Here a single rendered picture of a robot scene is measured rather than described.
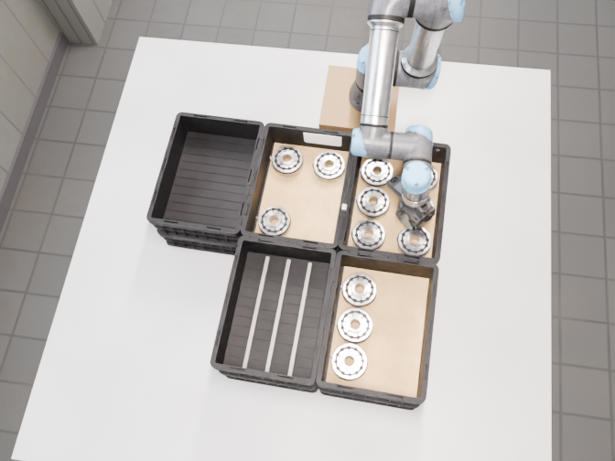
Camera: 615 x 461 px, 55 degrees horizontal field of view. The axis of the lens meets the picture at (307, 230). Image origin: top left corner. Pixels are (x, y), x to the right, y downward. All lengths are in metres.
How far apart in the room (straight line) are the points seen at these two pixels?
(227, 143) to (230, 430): 0.93
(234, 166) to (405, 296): 0.71
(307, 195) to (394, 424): 0.76
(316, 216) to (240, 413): 0.66
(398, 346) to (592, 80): 2.04
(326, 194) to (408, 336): 0.52
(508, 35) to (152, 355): 2.44
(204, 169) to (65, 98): 1.56
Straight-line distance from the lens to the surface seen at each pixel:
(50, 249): 3.08
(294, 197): 1.94
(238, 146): 2.05
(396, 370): 1.78
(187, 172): 2.05
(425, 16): 1.66
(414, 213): 1.75
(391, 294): 1.83
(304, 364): 1.78
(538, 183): 2.20
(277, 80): 2.34
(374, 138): 1.61
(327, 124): 2.09
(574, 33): 3.56
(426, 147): 1.62
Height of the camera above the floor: 2.58
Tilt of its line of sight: 68 degrees down
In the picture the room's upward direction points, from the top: 9 degrees counter-clockwise
